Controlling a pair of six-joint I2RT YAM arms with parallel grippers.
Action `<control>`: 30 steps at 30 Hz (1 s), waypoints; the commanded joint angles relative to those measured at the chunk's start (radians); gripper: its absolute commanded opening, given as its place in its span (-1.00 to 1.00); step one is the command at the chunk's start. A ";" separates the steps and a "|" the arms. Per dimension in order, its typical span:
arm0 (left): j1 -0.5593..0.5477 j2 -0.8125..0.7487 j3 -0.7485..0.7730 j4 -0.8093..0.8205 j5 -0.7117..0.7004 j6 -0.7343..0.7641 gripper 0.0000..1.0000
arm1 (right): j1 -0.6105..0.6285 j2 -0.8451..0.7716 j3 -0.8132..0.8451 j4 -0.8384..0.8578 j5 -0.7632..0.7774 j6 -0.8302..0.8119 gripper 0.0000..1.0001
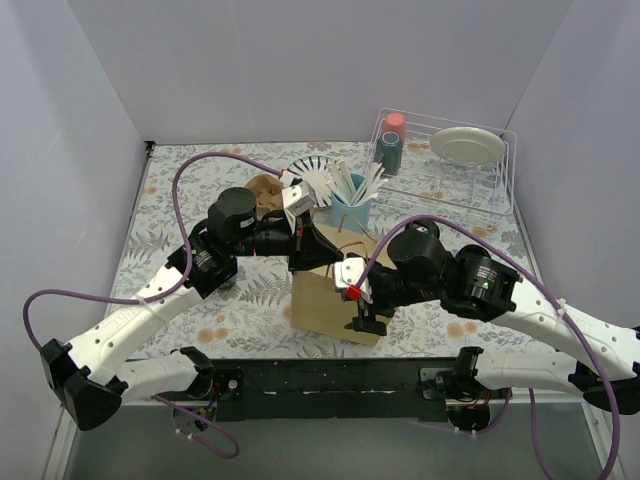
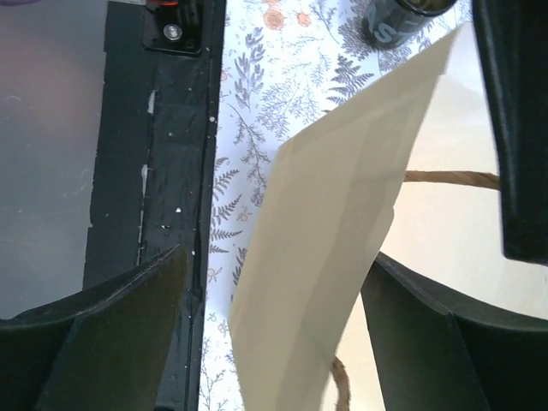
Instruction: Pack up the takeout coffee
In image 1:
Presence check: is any brown paper bag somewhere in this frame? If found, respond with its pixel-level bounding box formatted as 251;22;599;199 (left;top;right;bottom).
291;224;381;347

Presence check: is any black coffee cup lid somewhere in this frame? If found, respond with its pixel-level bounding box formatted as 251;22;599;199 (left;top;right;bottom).
405;218;440;238

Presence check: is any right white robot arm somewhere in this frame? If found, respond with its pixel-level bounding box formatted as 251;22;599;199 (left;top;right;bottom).
332;226;639;415

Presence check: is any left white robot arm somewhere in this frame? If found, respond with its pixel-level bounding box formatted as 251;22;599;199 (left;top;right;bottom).
40;181;343;431

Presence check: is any blue straw holder cup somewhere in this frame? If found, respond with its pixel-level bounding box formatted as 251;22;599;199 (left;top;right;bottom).
330;193;372;232

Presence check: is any brown cardboard cup carrier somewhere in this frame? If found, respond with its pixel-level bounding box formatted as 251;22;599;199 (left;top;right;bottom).
245;174;283;219

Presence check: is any blue striped plate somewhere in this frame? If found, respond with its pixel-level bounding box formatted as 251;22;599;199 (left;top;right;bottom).
287;155;335;205

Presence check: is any dark teal cup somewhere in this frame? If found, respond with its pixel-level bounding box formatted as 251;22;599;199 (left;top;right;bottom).
374;131;403;175

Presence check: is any cream white plate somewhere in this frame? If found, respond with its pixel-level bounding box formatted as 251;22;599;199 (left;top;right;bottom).
430;127;506;165

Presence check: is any pink cup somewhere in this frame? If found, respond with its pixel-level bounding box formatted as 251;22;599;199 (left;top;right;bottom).
384;112;406;142

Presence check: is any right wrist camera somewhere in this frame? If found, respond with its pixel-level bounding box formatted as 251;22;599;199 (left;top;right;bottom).
332;256;372;303

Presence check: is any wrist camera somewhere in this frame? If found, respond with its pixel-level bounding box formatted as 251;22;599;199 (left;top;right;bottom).
280;170;316;231
332;256;372;303

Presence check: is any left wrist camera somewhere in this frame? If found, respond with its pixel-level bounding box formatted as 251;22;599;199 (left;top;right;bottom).
280;170;316;231

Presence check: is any white wire dish rack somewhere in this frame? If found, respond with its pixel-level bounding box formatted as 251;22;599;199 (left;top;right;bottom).
366;108;517;226

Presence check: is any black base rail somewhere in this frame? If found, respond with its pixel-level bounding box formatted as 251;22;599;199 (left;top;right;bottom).
206;357;506;431

